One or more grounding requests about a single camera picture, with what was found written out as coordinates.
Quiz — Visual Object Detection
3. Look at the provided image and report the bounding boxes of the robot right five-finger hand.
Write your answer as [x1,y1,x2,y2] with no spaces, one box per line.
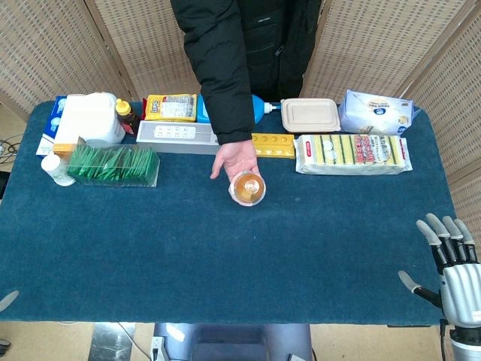
[398,213,481,329]

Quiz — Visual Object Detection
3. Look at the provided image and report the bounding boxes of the robot left five-finger hand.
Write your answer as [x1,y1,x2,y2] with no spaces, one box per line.
[0,289,20,313]

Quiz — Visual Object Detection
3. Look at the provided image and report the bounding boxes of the person's right hand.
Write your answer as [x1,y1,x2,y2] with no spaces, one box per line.
[210,139,261,182]

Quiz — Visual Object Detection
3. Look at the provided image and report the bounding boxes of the small round snack cup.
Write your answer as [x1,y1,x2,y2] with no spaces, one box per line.
[228,169,268,208]

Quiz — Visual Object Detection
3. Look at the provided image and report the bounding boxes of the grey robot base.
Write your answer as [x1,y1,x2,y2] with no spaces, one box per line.
[152,322,315,361]

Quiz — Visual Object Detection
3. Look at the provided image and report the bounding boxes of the person's black sleeved right forearm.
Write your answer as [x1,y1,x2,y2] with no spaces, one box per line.
[171,0,256,146]

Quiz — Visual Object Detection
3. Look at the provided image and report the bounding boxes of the person's black jacket torso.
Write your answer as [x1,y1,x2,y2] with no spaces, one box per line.
[225,0,323,103]

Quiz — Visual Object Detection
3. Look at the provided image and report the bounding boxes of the yellow plastic tray with holes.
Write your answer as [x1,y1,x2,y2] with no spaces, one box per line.
[250,132,296,160]

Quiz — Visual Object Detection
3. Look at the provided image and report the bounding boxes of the blue detergent bottle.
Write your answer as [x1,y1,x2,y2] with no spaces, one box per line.
[195,93,283,126]

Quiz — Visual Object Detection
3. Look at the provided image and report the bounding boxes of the long silver box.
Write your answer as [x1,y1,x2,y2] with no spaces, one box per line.
[135,120,221,156]

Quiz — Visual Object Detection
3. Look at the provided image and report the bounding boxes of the beige lidded food container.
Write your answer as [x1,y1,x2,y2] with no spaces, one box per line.
[280,98,342,134]

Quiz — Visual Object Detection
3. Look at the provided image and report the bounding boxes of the yellow snack bag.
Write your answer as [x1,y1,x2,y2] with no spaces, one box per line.
[144,93,198,123]

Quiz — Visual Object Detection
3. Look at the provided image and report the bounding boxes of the blue table cloth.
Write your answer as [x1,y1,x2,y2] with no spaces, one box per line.
[0,98,458,326]

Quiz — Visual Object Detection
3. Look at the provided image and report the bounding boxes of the yellow sponge multipack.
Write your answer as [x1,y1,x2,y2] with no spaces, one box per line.
[294,133,413,176]

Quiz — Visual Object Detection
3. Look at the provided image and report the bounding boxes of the honey bottle with yellow cap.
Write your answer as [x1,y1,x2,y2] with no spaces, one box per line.
[114,98,141,135]

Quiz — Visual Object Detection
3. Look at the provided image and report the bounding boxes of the clear box of green sachets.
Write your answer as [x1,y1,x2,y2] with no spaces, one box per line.
[66,136,161,188]

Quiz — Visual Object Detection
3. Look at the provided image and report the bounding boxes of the small white pill bottle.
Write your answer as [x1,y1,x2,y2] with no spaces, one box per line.
[40,153,77,187]

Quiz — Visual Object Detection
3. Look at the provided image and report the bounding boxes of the white tissue pack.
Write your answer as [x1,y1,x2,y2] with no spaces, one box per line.
[338,89,419,137]

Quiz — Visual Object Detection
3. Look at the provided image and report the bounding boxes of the woven folding screen panel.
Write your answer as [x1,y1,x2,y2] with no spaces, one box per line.
[300,0,470,105]
[84,0,202,101]
[0,0,133,118]
[398,0,481,245]

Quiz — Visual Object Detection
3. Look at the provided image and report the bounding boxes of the white plastic jug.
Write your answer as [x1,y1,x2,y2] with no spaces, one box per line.
[55,91,127,147]

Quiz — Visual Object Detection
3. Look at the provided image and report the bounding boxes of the white power strip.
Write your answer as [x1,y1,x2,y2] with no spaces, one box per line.
[150,335,165,361]

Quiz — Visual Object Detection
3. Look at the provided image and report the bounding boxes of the small orange box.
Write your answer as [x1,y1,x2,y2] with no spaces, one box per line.
[52,141,82,159]

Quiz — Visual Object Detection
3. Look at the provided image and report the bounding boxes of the blue and white carton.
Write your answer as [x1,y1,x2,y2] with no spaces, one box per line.
[35,95,69,157]

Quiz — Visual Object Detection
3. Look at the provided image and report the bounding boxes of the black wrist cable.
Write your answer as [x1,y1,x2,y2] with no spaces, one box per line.
[438,318,451,361]

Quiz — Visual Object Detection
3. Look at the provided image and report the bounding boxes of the tangled floor cables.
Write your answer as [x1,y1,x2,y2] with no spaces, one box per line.
[0,133,24,167]

